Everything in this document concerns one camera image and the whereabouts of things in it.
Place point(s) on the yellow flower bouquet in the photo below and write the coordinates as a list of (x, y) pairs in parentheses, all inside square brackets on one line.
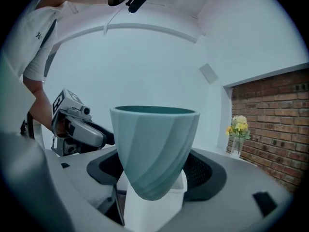
[(239, 126)]

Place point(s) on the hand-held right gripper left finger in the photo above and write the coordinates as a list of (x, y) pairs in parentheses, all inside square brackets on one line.
[(79, 190)]

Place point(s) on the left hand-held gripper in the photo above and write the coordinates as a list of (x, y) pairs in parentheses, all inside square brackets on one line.
[(65, 100)]

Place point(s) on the pale teal ribbed cup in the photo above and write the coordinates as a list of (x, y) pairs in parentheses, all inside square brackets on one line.
[(154, 141)]

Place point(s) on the person's left hand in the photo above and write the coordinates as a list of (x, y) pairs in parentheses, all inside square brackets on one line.
[(64, 127)]

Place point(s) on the person's white shirt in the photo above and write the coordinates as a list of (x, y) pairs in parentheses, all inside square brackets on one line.
[(29, 45)]

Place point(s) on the white square wall panel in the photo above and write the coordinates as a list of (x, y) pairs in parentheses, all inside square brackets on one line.
[(208, 73)]

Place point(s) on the person's left forearm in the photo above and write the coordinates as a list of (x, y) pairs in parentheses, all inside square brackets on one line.
[(41, 105)]

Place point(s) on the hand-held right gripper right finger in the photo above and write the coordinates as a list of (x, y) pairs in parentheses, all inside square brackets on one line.
[(229, 214)]

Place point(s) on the clear glass vase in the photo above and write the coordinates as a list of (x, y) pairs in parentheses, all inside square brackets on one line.
[(237, 147)]

